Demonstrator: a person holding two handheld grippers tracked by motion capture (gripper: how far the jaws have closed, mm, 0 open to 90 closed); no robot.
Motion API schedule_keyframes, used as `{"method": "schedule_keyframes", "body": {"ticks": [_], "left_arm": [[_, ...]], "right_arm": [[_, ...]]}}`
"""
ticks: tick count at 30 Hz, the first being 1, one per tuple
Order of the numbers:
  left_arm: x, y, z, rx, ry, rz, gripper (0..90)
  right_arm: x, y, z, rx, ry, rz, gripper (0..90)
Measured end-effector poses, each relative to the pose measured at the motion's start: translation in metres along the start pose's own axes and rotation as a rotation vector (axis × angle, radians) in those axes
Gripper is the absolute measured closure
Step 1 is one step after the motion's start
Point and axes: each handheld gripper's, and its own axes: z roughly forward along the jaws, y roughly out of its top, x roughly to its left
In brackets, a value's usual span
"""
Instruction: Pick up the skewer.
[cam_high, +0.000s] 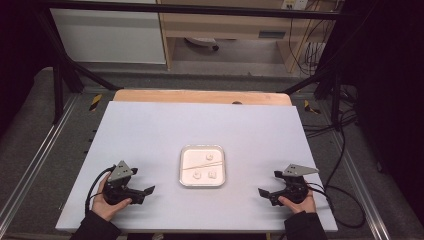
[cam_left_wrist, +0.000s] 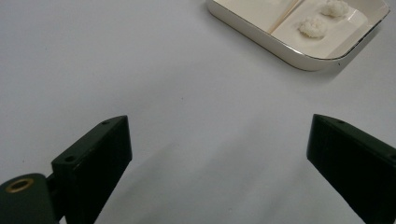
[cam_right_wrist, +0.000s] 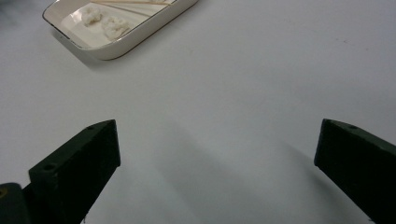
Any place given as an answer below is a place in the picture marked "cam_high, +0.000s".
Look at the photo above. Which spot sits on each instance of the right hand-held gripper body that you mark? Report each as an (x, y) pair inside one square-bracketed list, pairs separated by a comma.
[(295, 190)]

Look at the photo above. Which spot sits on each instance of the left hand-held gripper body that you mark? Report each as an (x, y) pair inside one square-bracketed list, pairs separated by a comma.
[(117, 186)]

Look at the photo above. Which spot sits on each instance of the white tray with metal rim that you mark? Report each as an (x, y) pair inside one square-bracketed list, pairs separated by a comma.
[(190, 156)]

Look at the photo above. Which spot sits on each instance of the person's right hand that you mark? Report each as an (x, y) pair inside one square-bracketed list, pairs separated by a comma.
[(305, 207)]

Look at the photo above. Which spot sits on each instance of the person's left hand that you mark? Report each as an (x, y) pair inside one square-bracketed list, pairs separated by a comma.
[(104, 208)]

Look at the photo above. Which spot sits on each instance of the white marshmallow piece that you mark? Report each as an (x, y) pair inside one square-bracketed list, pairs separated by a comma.
[(209, 156), (196, 174)]

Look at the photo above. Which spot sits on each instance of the thin wooden skewer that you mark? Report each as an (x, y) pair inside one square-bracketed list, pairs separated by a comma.
[(203, 165)]

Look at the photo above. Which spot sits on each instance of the yellow black tape marker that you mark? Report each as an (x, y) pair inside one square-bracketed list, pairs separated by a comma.
[(310, 107)]

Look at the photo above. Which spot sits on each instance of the wooden board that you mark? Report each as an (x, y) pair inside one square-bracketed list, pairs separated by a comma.
[(186, 96)]

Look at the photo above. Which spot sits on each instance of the white cabinet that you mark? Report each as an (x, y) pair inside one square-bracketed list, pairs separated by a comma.
[(106, 36)]

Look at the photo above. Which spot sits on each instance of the dark curtain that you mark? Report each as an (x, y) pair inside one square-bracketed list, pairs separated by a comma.
[(390, 83), (16, 50)]

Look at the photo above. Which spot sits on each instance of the chair base with caster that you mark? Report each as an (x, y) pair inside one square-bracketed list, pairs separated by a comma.
[(201, 41)]

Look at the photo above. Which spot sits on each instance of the light wooden desk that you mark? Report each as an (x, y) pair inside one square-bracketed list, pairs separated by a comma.
[(226, 23)]

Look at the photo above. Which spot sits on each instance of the aluminium floor rail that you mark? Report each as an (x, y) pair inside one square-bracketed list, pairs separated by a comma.
[(40, 156), (363, 190)]

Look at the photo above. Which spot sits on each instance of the black metal frame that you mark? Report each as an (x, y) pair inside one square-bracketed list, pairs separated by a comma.
[(186, 9)]

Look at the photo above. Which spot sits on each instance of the white wall power outlet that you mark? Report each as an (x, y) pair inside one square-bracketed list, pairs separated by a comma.
[(295, 4)]

